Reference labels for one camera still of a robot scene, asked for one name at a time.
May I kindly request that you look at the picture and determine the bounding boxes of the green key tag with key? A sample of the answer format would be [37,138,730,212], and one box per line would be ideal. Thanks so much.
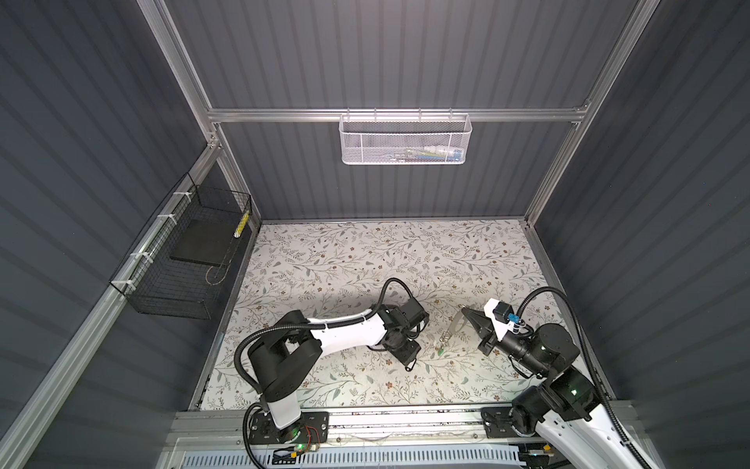
[435,310,465,357]

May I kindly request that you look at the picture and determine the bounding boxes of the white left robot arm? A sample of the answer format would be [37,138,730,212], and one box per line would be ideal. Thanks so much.
[234,297,430,433]

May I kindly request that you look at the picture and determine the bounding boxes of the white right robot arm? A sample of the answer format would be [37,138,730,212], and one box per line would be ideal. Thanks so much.
[461,300,658,468]

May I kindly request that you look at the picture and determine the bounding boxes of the items in white basket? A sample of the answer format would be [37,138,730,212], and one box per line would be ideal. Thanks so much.
[384,146,465,163]

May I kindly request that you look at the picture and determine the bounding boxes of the white vented strip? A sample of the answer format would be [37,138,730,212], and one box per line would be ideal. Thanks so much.
[178,446,525,469]

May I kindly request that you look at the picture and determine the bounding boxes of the yellow marker in basket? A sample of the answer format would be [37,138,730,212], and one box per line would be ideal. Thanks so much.
[234,211,250,238]

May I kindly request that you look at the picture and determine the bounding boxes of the black pad in basket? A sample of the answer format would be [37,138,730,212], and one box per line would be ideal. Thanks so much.
[170,220,236,267]

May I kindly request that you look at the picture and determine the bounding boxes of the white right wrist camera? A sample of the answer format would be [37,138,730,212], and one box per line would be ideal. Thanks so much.
[484,298,521,341]

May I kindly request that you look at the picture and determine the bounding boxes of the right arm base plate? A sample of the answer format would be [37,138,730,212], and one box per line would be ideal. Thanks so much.
[480,406,546,438]

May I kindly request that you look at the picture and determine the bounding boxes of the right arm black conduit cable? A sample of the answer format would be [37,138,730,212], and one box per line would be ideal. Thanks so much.
[514,286,654,469]

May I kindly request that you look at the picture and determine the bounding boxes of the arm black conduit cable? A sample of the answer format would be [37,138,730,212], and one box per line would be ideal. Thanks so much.
[232,276,414,469]
[514,286,654,469]

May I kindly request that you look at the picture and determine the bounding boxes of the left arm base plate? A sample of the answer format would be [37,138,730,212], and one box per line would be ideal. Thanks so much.
[249,412,330,445]

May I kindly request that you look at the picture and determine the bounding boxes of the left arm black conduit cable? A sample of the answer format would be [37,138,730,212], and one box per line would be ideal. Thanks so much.
[232,276,414,469]

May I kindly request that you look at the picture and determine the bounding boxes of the white wire mesh basket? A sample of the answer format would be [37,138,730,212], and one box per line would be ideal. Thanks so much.
[338,113,473,166]

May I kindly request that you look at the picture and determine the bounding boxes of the black wire basket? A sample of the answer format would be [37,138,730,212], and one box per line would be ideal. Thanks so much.
[111,178,253,320]

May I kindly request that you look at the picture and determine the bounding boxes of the aluminium mounting rail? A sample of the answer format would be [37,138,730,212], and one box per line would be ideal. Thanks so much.
[169,403,640,447]

